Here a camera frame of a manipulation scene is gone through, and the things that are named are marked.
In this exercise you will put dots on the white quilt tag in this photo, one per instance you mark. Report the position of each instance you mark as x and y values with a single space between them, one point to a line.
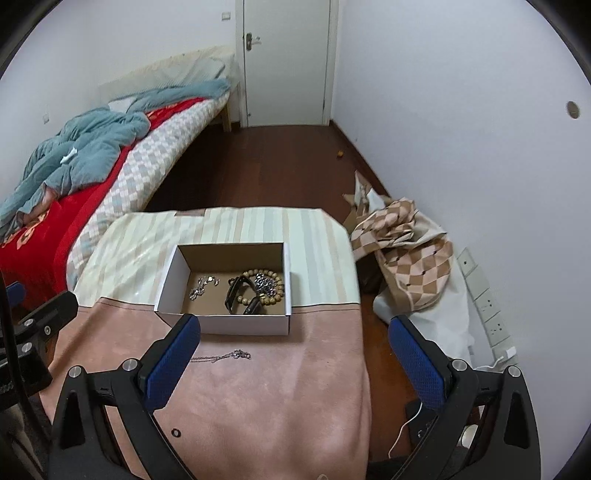
68 155

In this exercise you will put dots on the cardboard box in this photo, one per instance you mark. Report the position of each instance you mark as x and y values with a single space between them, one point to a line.
240 325

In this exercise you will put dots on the grey-white pillow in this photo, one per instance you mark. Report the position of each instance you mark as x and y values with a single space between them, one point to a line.
184 69

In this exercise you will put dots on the white power strip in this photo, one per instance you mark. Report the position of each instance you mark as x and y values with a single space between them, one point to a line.
489 314

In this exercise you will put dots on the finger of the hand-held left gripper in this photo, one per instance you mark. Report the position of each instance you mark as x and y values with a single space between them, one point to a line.
16 293
55 311

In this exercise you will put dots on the round wall hole cover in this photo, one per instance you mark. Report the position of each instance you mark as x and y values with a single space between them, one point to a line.
573 110

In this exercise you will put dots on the white cup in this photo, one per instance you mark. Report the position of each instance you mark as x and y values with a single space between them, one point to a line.
468 436

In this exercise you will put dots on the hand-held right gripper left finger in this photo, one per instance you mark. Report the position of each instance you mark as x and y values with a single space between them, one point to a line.
173 364

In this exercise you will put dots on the teal quilt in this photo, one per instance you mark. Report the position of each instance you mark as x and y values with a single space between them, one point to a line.
83 147

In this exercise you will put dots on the bed with red blanket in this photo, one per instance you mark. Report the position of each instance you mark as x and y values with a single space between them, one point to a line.
41 244

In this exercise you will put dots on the checkered bed sheet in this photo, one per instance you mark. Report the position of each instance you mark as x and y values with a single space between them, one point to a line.
147 157

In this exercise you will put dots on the white door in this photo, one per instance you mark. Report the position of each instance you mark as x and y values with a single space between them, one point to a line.
286 69

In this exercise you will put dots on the black smartwatch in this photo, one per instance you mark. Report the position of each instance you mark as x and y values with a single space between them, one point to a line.
233 293

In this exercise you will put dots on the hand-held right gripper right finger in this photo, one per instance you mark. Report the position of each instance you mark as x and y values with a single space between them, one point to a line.
418 364

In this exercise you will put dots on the brown checkered cloth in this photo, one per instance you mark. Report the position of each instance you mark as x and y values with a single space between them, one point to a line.
415 272

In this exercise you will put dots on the pink and striped tablecloth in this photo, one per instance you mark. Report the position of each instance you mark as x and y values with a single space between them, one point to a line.
277 392

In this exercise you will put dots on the wooden bed frame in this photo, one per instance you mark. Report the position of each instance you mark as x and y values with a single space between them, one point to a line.
232 108

